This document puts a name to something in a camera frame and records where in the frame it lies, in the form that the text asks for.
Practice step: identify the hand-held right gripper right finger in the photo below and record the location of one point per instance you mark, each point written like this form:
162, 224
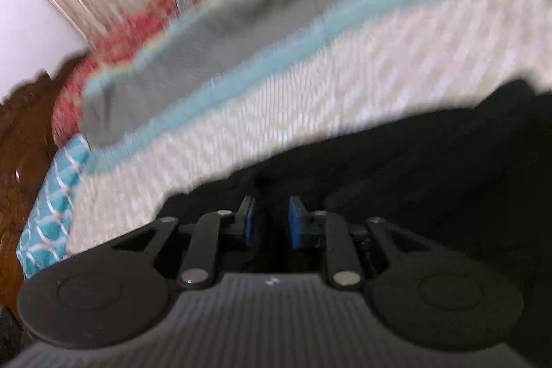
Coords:
295, 221

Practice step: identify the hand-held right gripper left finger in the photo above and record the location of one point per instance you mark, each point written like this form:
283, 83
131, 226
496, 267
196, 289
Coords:
252, 221

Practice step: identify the black pants with zipper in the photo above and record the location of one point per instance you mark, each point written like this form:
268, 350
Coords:
431, 161

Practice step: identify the grey and teal quilted bedsheet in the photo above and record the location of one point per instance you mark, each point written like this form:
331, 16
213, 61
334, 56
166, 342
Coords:
302, 83

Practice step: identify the teal diamond patterned mattress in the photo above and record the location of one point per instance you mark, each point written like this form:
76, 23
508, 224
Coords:
47, 213

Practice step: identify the red patterned blanket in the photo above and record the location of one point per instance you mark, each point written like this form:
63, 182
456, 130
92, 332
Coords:
129, 36

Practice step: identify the brown wooden bed frame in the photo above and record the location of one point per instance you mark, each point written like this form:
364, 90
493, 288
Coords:
21, 135

